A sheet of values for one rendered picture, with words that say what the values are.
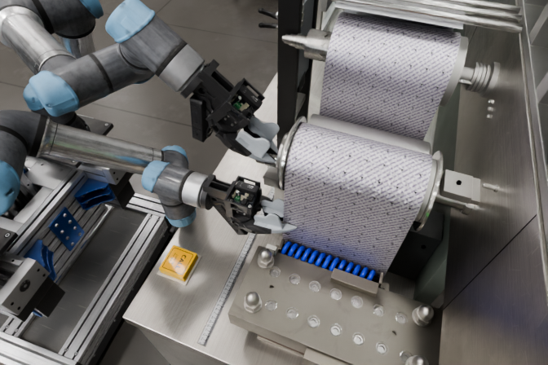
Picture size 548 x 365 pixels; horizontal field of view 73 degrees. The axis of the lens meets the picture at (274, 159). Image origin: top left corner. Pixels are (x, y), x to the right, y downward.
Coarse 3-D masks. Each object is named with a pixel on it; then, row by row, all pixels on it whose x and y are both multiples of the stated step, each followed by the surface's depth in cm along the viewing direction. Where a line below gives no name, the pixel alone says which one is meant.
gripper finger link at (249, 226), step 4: (252, 220) 79; (240, 224) 79; (244, 224) 78; (248, 224) 78; (252, 224) 78; (240, 228) 79; (244, 228) 79; (248, 228) 78; (252, 228) 78; (256, 228) 78; (260, 228) 78; (264, 228) 78; (268, 228) 78; (252, 232) 78; (256, 232) 78; (260, 232) 78; (264, 232) 78; (268, 232) 78
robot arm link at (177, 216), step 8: (168, 208) 87; (176, 208) 87; (184, 208) 88; (192, 208) 92; (168, 216) 90; (176, 216) 89; (184, 216) 90; (192, 216) 93; (176, 224) 92; (184, 224) 93
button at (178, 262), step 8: (176, 248) 94; (168, 256) 92; (176, 256) 92; (184, 256) 92; (192, 256) 92; (168, 264) 91; (176, 264) 91; (184, 264) 91; (192, 264) 92; (168, 272) 90; (176, 272) 90; (184, 272) 90; (184, 280) 90
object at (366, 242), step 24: (288, 216) 77; (312, 216) 73; (336, 216) 70; (360, 216) 67; (288, 240) 84; (312, 240) 80; (336, 240) 77; (360, 240) 73; (384, 240) 70; (360, 264) 80; (384, 264) 76
